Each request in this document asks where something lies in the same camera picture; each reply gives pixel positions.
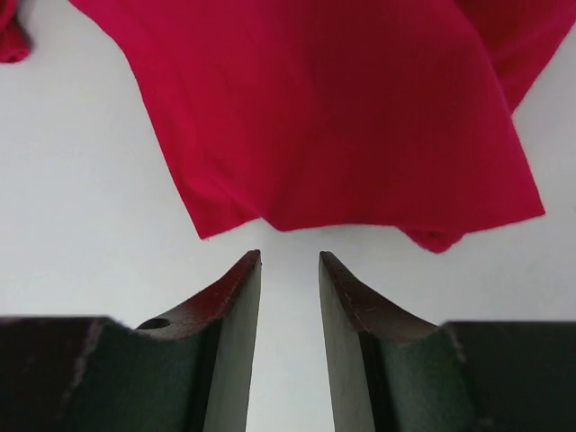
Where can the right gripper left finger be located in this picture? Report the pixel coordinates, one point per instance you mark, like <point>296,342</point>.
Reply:
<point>188,369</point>

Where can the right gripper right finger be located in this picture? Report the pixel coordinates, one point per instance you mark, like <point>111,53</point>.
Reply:
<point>389,370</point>

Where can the red t shirt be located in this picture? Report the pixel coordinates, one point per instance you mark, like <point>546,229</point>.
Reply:
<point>307,114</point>

